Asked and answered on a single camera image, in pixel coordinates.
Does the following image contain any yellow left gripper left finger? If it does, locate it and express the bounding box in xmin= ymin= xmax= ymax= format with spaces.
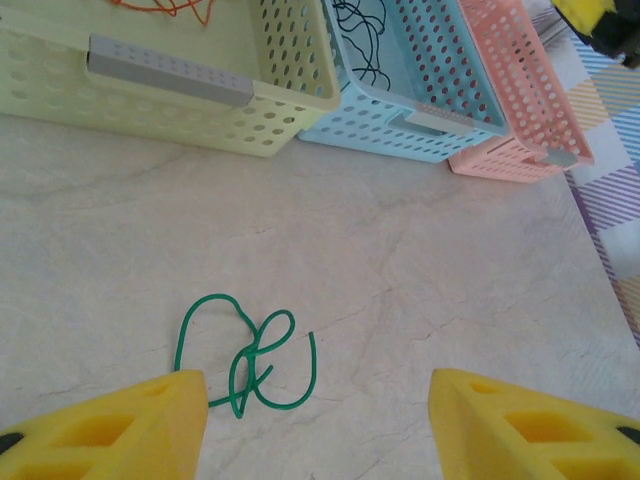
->
xmin=0 ymin=369 xmax=209 ymax=480

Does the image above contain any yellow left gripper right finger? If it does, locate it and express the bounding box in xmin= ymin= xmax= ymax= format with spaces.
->
xmin=430 ymin=368 xmax=640 ymax=480

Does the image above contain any thin green cable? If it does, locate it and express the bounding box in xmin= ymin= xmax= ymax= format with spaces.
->
xmin=173 ymin=293 xmax=319 ymax=419

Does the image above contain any thin black cable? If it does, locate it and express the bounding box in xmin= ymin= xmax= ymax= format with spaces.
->
xmin=333 ymin=0 xmax=394 ymax=94

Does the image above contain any thin red cable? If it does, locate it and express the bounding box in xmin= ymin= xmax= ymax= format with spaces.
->
xmin=107 ymin=0 xmax=215 ymax=26

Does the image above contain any pink perforated plastic basket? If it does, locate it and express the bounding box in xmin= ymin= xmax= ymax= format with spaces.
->
xmin=447 ymin=0 xmax=596 ymax=184

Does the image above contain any blue perforated plastic basket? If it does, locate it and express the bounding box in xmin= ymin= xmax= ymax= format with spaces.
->
xmin=298 ymin=0 xmax=512 ymax=165

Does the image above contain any green perforated plastic basket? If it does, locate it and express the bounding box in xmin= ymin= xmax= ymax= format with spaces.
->
xmin=0 ymin=0 xmax=342 ymax=159

